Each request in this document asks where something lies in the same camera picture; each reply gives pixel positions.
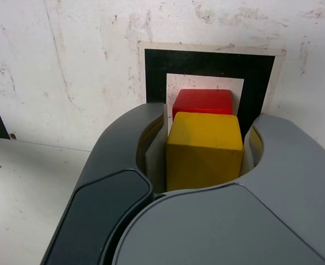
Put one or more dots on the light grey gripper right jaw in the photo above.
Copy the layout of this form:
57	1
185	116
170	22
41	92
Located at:
234	226

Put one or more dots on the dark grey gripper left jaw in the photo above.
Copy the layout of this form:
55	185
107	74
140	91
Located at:
109	176

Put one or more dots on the yellow cube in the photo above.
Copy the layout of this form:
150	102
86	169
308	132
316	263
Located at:
203	149

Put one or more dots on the red cube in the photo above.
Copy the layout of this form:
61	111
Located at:
203	102

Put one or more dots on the black tape square outline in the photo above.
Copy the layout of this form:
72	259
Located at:
206	63

